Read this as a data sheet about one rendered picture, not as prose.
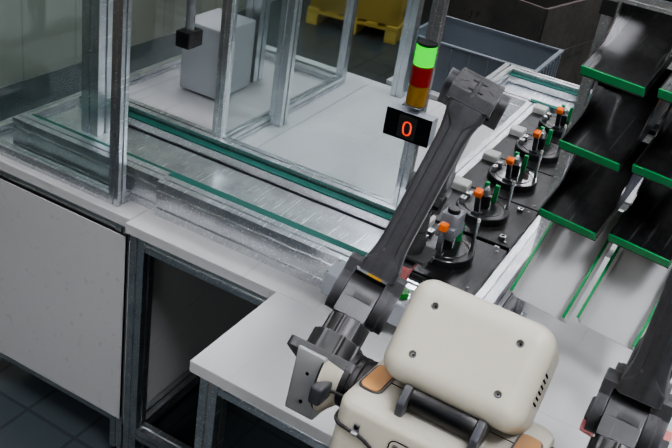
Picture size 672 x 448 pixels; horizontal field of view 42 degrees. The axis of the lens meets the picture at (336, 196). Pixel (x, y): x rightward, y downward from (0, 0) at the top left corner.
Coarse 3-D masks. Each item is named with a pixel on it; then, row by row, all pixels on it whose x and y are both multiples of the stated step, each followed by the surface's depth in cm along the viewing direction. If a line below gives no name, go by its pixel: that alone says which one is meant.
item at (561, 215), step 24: (576, 168) 193; (600, 168) 193; (624, 168) 192; (552, 192) 188; (576, 192) 190; (600, 192) 189; (624, 192) 183; (552, 216) 184; (576, 216) 185; (600, 216) 184
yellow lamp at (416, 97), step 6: (408, 90) 210; (414, 90) 209; (420, 90) 208; (426, 90) 209; (408, 96) 211; (414, 96) 209; (420, 96) 209; (426, 96) 210; (408, 102) 211; (414, 102) 210; (420, 102) 210
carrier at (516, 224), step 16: (464, 192) 239; (496, 192) 231; (512, 192) 227; (464, 208) 227; (480, 208) 228; (496, 208) 230; (512, 208) 235; (480, 224) 224; (496, 224) 225; (512, 224) 228; (528, 224) 229; (480, 240) 220; (496, 240) 219; (512, 240) 220
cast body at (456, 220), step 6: (444, 210) 205; (450, 210) 203; (456, 210) 203; (462, 210) 206; (444, 216) 204; (450, 216) 203; (456, 216) 203; (462, 216) 204; (450, 222) 204; (456, 222) 203; (462, 222) 206; (450, 228) 204; (456, 228) 204; (462, 228) 208; (438, 234) 205; (450, 234) 204; (456, 234) 205; (450, 240) 204
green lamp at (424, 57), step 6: (420, 48) 204; (426, 48) 204; (432, 48) 204; (420, 54) 205; (426, 54) 204; (432, 54) 205; (414, 60) 207; (420, 60) 205; (426, 60) 205; (432, 60) 206; (420, 66) 206; (426, 66) 206; (432, 66) 207
